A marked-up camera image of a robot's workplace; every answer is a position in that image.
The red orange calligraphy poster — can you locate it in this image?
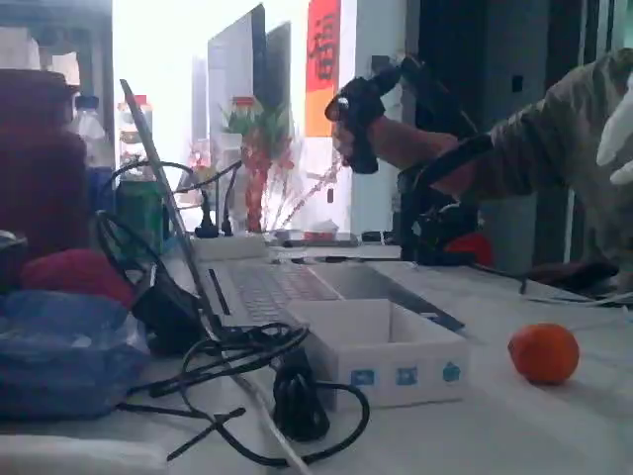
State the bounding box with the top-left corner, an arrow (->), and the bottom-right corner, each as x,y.
305,0 -> 343,140

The small black laptop charger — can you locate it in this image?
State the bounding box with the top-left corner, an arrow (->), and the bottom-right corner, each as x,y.
132,264 -> 207,356

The small red white box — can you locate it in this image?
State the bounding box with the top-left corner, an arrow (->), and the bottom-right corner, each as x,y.
302,221 -> 341,243

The white cardboard box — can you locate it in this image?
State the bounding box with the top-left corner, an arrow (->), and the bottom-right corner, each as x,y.
285,298 -> 470,410

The jar with red lid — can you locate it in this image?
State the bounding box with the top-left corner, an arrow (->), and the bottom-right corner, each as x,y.
117,95 -> 155,167

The tangled black cable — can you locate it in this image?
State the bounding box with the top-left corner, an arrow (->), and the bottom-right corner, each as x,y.
118,321 -> 372,469

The black power plug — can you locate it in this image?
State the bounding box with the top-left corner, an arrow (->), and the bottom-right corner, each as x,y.
220,170 -> 236,238
194,187 -> 219,239

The thin white cable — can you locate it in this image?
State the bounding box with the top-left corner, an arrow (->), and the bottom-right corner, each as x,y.
523,290 -> 633,309

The orange mandarin fruit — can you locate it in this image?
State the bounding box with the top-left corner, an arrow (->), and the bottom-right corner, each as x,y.
507,323 -> 581,387

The black coiled cable bundle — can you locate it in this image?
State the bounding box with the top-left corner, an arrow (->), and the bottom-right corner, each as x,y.
271,345 -> 331,443

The red vase with plant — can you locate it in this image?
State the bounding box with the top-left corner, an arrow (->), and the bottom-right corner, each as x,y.
220,96 -> 298,235

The white power strip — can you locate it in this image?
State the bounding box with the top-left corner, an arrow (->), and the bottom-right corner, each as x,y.
190,233 -> 272,263

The dark red container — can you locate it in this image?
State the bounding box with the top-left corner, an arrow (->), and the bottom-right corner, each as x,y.
0,68 -> 91,248

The red mesh cloth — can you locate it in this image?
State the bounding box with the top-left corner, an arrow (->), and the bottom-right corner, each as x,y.
20,248 -> 136,309

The person's left hand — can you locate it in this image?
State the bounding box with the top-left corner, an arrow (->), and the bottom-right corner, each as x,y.
331,114 -> 461,197

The thick white cable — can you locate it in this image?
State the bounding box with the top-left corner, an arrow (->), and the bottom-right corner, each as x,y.
229,368 -> 311,475

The silver laptop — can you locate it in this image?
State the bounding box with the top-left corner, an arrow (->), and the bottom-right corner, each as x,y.
120,78 -> 467,342

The clear bottle blue cap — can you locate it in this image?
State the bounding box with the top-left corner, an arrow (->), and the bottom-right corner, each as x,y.
72,95 -> 114,172

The thin black cable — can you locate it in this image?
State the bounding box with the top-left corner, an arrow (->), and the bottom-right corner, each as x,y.
111,158 -> 244,199

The wet wipes soft pack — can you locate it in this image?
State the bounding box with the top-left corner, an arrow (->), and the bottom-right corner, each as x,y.
0,290 -> 152,423

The green can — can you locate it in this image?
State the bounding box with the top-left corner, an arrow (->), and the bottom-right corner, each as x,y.
116,178 -> 165,254

